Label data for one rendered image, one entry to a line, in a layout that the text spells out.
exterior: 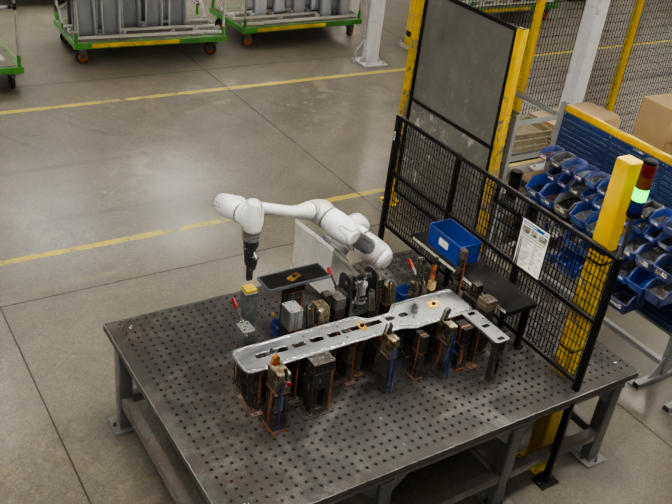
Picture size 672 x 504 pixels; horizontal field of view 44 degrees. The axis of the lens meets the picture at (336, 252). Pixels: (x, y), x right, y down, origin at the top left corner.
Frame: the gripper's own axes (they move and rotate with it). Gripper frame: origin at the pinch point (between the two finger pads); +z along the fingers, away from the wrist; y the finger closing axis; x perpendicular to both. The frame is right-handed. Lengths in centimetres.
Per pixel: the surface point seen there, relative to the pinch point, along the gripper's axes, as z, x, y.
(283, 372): 18, -9, 56
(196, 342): 54, -18, -23
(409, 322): 24, 75, 41
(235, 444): 54, -32, 56
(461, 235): 14, 147, -8
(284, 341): 24.0, 6.2, 29.0
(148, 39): 98, 188, -639
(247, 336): 20.7, -10.8, 21.8
